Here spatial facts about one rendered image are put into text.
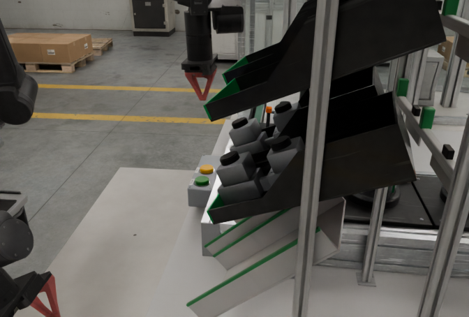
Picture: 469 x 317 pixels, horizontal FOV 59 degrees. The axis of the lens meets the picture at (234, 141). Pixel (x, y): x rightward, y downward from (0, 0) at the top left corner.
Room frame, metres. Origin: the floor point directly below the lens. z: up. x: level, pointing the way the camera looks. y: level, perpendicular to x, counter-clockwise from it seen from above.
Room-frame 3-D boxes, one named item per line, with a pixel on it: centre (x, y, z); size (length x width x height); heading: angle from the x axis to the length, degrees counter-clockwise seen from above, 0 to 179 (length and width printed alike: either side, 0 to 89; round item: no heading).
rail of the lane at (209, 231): (1.25, -0.01, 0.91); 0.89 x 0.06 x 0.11; 173
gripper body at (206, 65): (0.93, 0.08, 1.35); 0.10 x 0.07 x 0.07; 172
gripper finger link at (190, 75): (0.94, 0.07, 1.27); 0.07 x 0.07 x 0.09; 82
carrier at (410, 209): (0.92, -0.36, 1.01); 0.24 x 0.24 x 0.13; 83
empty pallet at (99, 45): (7.12, 2.80, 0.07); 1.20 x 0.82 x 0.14; 92
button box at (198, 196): (1.07, 0.08, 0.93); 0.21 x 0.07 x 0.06; 173
